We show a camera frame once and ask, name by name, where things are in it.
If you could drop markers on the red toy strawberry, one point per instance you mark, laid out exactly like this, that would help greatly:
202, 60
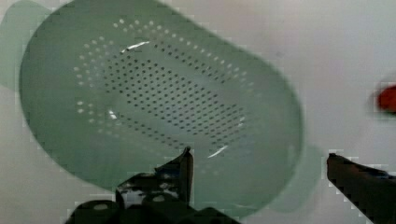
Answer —
386, 99

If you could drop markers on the green plastic strainer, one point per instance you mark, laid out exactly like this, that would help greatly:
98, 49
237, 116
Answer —
109, 88

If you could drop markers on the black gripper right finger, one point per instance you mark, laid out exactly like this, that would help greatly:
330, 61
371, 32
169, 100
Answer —
371, 190

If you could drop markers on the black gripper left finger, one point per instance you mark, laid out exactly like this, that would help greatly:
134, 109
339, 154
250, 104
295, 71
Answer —
160, 197

